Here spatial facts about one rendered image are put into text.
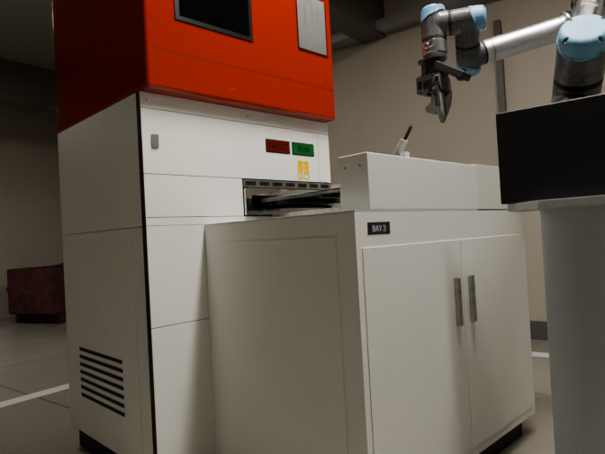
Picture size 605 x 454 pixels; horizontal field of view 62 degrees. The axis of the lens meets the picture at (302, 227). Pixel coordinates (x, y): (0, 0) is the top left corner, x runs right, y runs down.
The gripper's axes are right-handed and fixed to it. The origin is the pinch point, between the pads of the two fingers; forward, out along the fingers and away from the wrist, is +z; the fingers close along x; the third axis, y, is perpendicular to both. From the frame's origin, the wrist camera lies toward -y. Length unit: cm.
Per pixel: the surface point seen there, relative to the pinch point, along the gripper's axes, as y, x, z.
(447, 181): -4.3, 7.6, 20.4
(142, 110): 58, 71, -5
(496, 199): -4.2, -23.7, 25.2
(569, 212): -38, 11, 32
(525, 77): 52, -199, -63
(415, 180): -4.3, 24.7, 20.8
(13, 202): 590, -28, -23
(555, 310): -33, 10, 56
